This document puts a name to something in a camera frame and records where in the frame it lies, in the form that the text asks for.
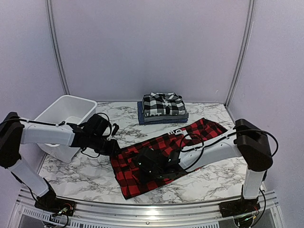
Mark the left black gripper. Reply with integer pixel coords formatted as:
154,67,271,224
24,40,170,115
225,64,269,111
88,133,122,156

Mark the red black plaid shirt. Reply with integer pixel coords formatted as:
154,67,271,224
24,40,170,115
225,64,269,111
111,118,227,200

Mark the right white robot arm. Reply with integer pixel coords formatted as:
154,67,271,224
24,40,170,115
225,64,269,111
136,119,274,213

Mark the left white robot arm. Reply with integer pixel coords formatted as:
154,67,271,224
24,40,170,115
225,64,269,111
0,112,120,211

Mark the white plastic bin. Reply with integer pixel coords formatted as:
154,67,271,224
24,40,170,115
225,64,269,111
35,95,97,163

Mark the blue checked folded shirt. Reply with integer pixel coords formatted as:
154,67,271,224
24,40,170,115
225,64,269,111
137,101,188,125

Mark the black white plaid folded shirt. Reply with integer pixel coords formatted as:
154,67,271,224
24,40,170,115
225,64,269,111
142,92,186,117

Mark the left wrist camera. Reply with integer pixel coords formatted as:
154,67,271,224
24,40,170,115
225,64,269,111
107,123,119,141

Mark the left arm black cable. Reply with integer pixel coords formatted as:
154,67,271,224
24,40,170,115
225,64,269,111
0,113,114,159

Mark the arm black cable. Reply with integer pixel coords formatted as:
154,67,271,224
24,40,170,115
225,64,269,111
179,128,279,174
0,113,114,159

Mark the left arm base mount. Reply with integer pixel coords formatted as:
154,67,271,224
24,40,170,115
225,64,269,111
34,199,76,216

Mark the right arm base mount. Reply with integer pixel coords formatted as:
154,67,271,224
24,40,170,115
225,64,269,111
219,199,261,218

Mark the aluminium front frame rail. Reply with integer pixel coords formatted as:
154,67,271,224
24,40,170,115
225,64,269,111
14,187,281,228

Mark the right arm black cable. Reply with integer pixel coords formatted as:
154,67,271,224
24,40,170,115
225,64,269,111
179,128,279,174

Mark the left wall aluminium profile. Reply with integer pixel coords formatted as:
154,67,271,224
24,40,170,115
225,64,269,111
45,0,70,95

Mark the wall aluminium profile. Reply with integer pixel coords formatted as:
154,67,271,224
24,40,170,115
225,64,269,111
224,0,256,108
45,0,70,95

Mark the right wall aluminium profile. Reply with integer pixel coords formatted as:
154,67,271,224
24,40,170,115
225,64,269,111
224,0,256,108

